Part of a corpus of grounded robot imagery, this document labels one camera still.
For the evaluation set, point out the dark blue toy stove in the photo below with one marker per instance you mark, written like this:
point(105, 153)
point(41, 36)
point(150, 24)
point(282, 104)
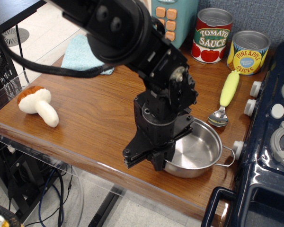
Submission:
point(258, 196)

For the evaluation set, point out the pineapple slices can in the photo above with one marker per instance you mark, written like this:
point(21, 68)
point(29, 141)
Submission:
point(248, 52)

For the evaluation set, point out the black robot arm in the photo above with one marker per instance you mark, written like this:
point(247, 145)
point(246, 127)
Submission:
point(122, 32)

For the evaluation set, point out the light blue folded towel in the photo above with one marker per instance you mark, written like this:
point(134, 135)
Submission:
point(79, 56)

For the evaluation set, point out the spoon with yellow handle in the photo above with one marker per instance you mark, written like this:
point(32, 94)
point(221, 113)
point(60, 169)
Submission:
point(219, 117)

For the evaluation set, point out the teal toy microwave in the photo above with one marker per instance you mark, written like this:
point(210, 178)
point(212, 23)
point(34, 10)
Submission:
point(177, 16)

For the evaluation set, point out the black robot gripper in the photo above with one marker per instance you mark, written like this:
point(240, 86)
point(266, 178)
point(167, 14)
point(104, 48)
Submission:
point(162, 116)

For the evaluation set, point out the tomato sauce can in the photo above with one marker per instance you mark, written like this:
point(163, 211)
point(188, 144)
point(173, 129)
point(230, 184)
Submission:
point(212, 32)

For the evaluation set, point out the small stainless steel pot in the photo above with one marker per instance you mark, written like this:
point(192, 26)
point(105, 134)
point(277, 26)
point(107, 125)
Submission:
point(197, 152)

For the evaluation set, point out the plush mushroom toy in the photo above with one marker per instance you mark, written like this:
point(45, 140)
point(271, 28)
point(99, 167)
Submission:
point(36, 99)

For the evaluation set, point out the round floor vent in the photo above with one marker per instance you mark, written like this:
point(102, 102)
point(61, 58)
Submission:
point(15, 36)

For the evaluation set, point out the black desk at left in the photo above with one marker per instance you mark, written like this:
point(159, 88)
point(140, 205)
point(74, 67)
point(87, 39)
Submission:
point(13, 12)

